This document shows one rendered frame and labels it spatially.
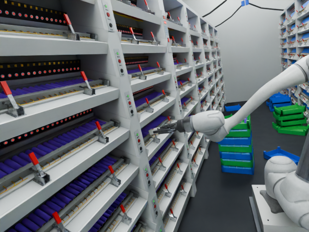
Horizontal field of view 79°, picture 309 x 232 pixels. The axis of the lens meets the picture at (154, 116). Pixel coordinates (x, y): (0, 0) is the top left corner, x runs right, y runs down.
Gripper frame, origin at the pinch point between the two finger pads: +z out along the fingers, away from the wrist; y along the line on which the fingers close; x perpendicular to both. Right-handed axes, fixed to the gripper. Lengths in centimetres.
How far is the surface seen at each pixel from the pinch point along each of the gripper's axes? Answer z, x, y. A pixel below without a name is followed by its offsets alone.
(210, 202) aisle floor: -7, -83, 38
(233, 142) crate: -30, -52, 85
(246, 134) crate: -44, -45, 84
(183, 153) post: 5, -37, 43
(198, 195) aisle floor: 5, -81, 45
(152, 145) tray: 1.3, -7.0, -5.2
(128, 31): 6, 65, 19
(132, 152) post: -0.5, -0.4, -27.4
